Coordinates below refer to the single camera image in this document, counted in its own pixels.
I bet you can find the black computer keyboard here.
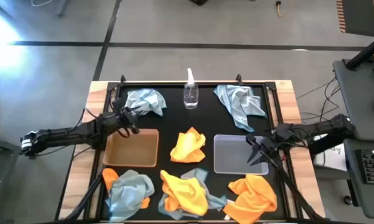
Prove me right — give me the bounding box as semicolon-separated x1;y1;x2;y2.
356;149;374;186

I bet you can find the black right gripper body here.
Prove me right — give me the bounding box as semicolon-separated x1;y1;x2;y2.
246;133;283;159

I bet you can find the orange microfiber towel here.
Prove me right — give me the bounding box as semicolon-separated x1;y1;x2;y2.
222;173;278;224
169;126;207;164
101;167;151;210
159;169;209;217

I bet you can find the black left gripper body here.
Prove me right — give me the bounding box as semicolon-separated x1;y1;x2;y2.
111;105;138;134

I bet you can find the white paper sheet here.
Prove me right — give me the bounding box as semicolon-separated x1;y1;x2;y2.
312;133;348;172

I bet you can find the dark floor mat striped edge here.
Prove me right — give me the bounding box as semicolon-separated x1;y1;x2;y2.
335;0;374;37

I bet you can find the grey metal stand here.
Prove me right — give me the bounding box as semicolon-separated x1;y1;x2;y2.
0;124;22;224

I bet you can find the translucent white rectangular basket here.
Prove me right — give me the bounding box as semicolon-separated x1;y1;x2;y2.
213;134;270;175

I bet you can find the black diagonal frame strut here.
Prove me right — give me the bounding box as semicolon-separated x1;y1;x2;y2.
275;155;324;222
63;174;103;222

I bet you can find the black floor cable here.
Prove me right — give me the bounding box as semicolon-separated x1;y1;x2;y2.
295;77;342;124

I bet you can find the clear spray bottle white nozzle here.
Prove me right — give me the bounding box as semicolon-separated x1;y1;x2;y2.
182;67;200;110

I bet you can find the grey desk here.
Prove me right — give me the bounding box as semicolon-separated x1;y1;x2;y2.
332;58;374;141
344;139;374;218

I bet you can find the brown rectangular basket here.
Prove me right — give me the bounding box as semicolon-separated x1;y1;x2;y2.
102;128;160;168

